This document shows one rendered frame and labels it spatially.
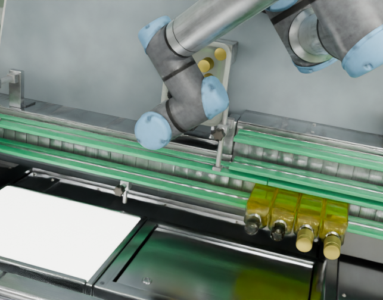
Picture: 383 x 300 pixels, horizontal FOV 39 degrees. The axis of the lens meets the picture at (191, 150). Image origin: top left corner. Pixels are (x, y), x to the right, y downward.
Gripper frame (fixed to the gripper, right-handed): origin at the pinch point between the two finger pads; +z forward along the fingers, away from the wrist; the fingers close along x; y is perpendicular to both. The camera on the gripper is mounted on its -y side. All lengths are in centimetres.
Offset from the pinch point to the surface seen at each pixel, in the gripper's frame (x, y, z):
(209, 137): 2.9, 15.8, 8.9
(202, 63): -0.8, -5.0, 6.6
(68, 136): -32.5, 17.5, -6.9
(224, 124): 9.8, 5.7, -8.0
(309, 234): 34.2, 20.9, -26.0
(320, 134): 32.6, 7.1, 2.4
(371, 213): 49, 24, 0
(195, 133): -1.5, 15.7, 10.1
